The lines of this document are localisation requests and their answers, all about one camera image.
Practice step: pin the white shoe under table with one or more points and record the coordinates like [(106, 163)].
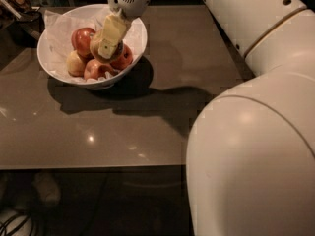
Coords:
[(48, 189)]

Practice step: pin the red apple at right rear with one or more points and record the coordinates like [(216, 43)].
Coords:
[(124, 60)]

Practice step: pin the white bowl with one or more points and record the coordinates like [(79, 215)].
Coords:
[(138, 56)]

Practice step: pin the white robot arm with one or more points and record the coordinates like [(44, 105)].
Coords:
[(250, 160)]

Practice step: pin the small red front apple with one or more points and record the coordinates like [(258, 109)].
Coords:
[(95, 70)]

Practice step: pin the white crumpled paper liner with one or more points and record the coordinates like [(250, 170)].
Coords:
[(59, 30)]

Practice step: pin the yellow apple at left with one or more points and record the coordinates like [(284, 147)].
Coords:
[(76, 64)]

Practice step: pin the red apple with sticker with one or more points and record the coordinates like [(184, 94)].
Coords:
[(81, 39)]

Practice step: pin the dark bag with strap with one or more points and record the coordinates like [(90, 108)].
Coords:
[(24, 15)]

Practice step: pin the yellow-red front apple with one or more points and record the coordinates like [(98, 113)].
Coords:
[(95, 46)]

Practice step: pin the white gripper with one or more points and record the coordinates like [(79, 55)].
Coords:
[(131, 1)]

